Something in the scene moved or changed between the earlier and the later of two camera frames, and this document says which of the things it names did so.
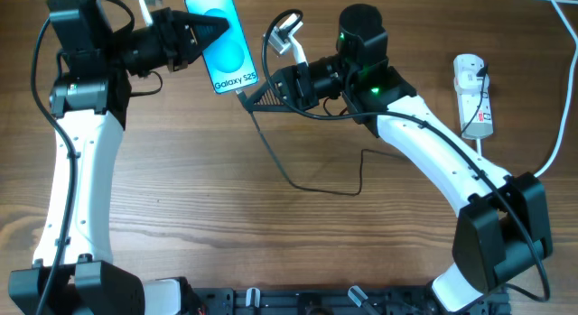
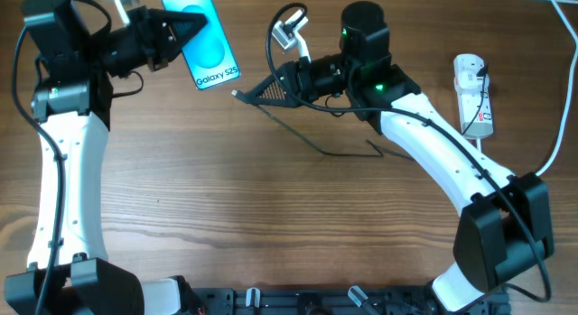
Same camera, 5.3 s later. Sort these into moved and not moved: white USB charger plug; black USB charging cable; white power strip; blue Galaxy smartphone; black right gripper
Moved: black USB charging cable; blue Galaxy smartphone
Not moved: white USB charger plug; black right gripper; white power strip
